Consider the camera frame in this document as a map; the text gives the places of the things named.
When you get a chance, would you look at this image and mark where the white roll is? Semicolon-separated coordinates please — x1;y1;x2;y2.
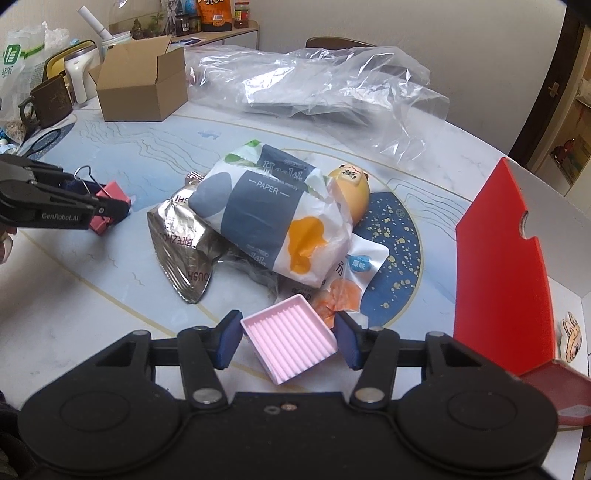
76;6;112;41

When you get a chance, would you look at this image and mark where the picture printed cardboard box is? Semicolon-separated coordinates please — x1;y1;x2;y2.
551;137;591;186

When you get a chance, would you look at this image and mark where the white patterned desktop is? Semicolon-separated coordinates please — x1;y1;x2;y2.
0;90;568;416

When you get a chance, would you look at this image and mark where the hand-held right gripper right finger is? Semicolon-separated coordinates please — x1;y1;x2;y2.
335;311;483;411

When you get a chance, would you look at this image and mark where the printed tissue pack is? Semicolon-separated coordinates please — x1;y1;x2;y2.
198;138;356;289

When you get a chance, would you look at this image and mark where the dark door frame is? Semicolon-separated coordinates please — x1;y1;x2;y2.
508;0;588;168

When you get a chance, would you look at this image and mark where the cartoon figure charm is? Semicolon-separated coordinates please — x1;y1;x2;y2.
560;311;587;366

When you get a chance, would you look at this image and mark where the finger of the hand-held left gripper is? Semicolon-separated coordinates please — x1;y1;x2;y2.
0;154;95;197
0;181;131;230

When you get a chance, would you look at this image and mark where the small brown cardboard box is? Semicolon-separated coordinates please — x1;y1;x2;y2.
88;34;188;123

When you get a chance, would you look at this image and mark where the red and white cardboard box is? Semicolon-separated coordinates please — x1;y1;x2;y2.
452;157;591;480

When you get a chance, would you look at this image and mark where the glass dome terrarium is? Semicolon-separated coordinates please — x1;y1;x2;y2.
97;0;177;43

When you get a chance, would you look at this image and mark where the yellow round toy figure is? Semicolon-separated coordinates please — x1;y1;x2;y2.
325;165;372;223

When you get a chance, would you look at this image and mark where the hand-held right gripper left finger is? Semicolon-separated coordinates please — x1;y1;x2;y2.
95;311;243;411

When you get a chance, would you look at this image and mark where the orange snack bag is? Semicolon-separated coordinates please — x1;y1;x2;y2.
196;0;234;32

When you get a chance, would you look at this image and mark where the silver foil snack bag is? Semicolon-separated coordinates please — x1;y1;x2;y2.
147;173;278;305

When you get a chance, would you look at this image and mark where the green logo plastic bag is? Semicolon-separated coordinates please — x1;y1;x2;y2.
0;25;49;118

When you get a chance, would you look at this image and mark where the pink ribbed tray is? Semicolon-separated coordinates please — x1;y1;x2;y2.
240;293;340;386

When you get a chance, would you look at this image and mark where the yellow black tray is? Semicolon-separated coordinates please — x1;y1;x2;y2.
44;41;95;88

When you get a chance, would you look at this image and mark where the wooden chair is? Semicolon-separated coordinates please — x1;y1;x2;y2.
305;36;376;49

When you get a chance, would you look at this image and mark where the person's left hand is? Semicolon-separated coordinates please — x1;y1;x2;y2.
0;228;18;265

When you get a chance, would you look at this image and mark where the white handheld appliance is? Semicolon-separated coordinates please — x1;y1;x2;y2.
64;41;101;105

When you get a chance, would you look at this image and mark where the white orange snack packet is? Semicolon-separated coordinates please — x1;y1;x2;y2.
308;235;391;326

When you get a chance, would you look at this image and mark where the wooden sideboard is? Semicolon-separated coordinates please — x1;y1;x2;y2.
170;27;260;48

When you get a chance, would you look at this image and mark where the brown mug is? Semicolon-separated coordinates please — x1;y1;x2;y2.
18;73;75;131

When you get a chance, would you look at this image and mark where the clear plastic bag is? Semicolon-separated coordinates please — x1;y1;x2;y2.
187;44;451;162

